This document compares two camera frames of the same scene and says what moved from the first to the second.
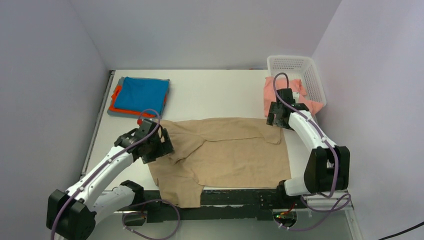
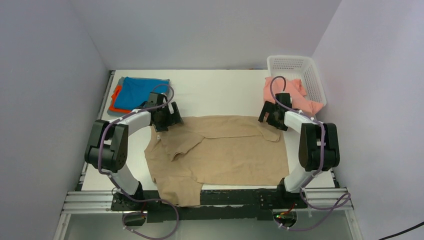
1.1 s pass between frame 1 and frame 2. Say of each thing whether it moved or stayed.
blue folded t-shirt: stayed
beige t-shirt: stayed
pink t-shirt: stayed
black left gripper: moved
